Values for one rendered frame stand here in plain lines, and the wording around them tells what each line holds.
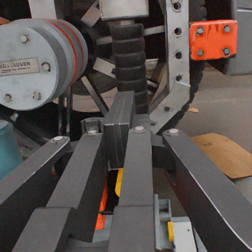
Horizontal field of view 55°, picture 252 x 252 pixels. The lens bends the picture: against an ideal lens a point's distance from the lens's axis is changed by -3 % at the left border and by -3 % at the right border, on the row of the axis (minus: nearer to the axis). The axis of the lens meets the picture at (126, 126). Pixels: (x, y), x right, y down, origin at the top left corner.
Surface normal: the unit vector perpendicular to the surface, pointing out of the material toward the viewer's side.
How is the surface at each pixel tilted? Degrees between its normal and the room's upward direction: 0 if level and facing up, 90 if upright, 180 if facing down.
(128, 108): 0
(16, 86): 90
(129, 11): 90
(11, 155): 88
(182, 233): 0
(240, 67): 90
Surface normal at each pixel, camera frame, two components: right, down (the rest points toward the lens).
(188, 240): -0.10, -0.91
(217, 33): -0.07, 0.40
